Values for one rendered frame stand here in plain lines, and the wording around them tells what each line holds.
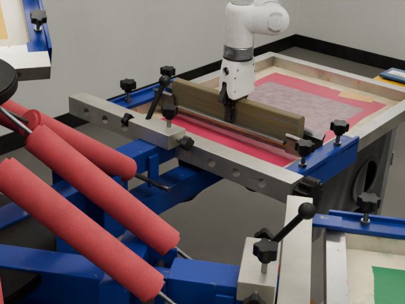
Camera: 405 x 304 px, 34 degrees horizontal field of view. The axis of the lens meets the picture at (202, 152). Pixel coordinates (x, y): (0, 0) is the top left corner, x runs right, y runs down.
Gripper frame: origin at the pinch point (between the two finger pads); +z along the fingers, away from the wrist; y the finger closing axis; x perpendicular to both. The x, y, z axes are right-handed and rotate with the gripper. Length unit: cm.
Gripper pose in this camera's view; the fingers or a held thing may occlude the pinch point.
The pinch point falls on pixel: (234, 112)
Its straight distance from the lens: 172.7
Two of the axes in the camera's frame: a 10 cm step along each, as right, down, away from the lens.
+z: -0.4, 9.0, 4.4
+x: -7.7, -3.0, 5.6
